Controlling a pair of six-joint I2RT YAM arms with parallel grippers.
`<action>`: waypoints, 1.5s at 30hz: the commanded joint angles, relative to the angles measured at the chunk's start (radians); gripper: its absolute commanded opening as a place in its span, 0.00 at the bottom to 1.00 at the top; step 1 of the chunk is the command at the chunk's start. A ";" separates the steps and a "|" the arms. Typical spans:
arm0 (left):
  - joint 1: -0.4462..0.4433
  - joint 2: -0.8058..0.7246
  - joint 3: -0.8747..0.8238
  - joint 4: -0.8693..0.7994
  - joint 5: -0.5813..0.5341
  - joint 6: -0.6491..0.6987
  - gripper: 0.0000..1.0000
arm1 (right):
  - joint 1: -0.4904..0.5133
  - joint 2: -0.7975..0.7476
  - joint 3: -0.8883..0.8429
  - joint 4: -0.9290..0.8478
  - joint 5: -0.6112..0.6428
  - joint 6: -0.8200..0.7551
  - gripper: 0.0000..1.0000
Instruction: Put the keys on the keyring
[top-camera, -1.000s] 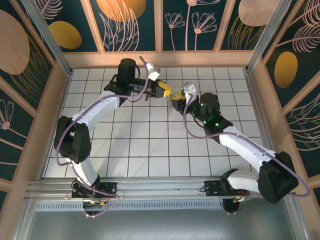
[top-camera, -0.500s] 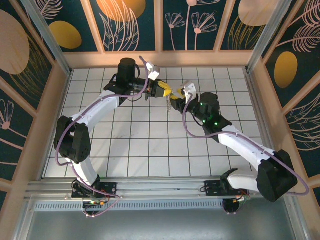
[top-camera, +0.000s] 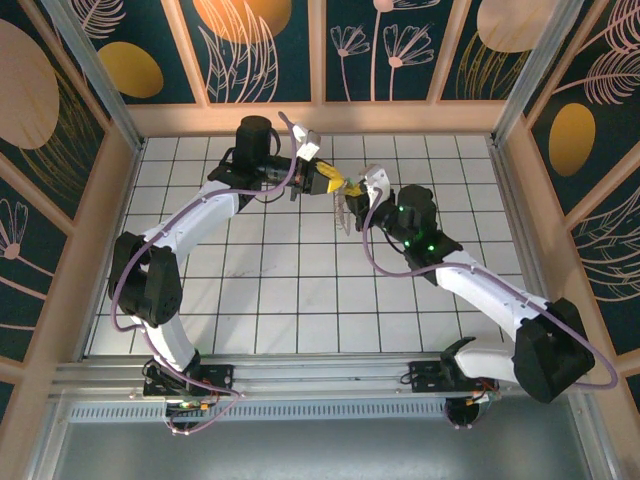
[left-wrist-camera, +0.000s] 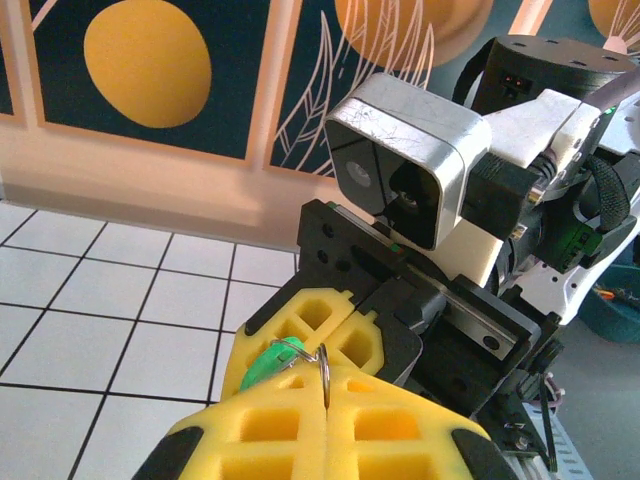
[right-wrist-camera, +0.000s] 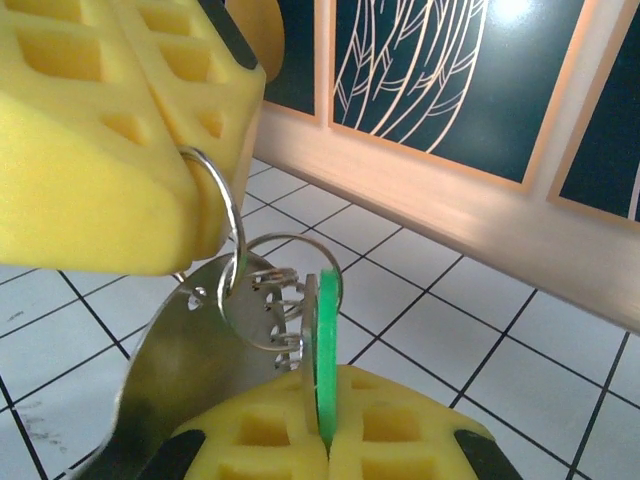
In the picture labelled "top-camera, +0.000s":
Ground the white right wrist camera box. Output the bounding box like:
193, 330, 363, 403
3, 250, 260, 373
357, 164, 392, 206

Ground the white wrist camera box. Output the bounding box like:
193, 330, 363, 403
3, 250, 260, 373
290, 123, 322, 162
357, 164, 392, 206

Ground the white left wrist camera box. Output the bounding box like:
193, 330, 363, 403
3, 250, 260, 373
290, 123, 322, 162

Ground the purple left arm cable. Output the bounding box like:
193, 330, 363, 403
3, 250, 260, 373
109, 112, 301, 437

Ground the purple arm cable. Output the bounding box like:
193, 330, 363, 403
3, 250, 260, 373
360, 197, 619, 396
109, 112, 301, 437

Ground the aluminium side rail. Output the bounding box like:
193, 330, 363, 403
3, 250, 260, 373
78, 142, 146, 361
487, 139, 566, 354

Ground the aluminium corner post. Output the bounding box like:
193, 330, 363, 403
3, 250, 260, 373
490, 0, 586, 149
40, 0, 147, 152

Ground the long aluminium base rail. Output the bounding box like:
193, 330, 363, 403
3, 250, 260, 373
48, 351, 594, 401

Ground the controller board with wires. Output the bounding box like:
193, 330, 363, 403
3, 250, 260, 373
443, 392, 501, 431
164, 397, 221, 416

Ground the grey slotted cable duct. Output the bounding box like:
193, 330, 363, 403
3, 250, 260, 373
67, 401, 449, 424

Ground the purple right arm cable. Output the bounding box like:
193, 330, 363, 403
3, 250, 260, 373
360, 197, 619, 396

